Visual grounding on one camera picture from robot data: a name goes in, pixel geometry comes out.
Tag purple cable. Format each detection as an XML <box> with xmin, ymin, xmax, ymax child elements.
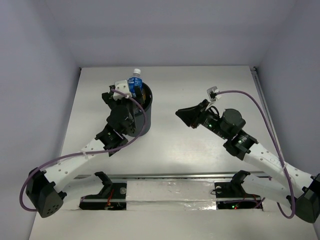
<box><xmin>212</xmin><ymin>89</ymin><xmax>297</xmax><ymax>220</ymax></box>
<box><xmin>19</xmin><ymin>87</ymin><xmax>147</xmax><ymax>213</ymax></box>

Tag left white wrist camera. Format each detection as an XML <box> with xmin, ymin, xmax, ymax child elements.
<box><xmin>112</xmin><ymin>79</ymin><xmax>132</xmax><ymax>101</ymax></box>

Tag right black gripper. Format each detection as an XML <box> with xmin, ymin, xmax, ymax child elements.
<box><xmin>175</xmin><ymin>98</ymin><xmax>229</xmax><ymax>140</ymax></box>

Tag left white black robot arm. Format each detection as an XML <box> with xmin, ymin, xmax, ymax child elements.
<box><xmin>19</xmin><ymin>83</ymin><xmax>153</xmax><ymax>218</ymax></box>

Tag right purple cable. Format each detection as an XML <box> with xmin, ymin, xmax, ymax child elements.
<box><xmin>212</xmin><ymin>89</ymin><xmax>297</xmax><ymax>220</ymax></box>

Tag dark grey round bin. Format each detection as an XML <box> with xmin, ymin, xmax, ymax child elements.
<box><xmin>132</xmin><ymin>83</ymin><xmax>153</xmax><ymax>137</ymax></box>

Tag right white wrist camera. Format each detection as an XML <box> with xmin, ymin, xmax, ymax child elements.
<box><xmin>206</xmin><ymin>86</ymin><xmax>221</xmax><ymax>104</ymax></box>

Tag aluminium mounting rail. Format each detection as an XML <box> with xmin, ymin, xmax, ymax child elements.
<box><xmin>78</xmin><ymin>178</ymin><xmax>263</xmax><ymax>211</ymax></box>

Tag side aluminium rail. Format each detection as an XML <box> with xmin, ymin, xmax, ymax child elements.
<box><xmin>250</xmin><ymin>66</ymin><xmax>283</xmax><ymax>156</ymax></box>

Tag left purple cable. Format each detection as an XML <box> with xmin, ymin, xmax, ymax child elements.
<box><xmin>19</xmin><ymin>87</ymin><xmax>147</xmax><ymax>213</ymax></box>

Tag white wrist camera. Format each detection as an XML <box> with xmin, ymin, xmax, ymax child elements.
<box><xmin>206</xmin><ymin>86</ymin><xmax>221</xmax><ymax>104</ymax></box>
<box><xmin>112</xmin><ymin>79</ymin><xmax>132</xmax><ymax>101</ymax></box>

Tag clear bottle blue label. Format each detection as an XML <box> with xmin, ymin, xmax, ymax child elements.
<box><xmin>127</xmin><ymin>68</ymin><xmax>143</xmax><ymax>98</ymax></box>

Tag orange juice bottle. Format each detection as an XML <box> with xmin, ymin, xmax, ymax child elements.
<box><xmin>141</xmin><ymin>89</ymin><xmax>146</xmax><ymax>103</ymax></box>

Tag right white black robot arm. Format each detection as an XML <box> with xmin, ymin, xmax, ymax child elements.
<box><xmin>175</xmin><ymin>99</ymin><xmax>320</xmax><ymax>224</ymax></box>

